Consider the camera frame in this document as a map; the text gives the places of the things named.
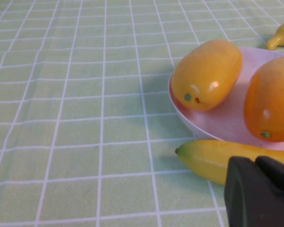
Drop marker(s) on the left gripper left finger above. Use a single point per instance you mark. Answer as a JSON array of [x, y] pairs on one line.
[[251, 201]]

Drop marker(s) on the green checkered tablecloth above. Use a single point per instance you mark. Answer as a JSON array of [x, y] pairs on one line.
[[85, 118]]

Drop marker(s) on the pink round plate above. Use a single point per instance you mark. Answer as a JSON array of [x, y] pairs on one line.
[[227, 123]]

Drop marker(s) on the orange tinted plastic mango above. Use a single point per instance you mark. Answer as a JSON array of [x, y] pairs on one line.
[[272, 99]]

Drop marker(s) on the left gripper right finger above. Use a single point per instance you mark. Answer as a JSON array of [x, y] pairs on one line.
[[279, 177]]

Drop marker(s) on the yellow plastic mango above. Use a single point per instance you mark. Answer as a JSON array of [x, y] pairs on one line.
[[208, 73]]

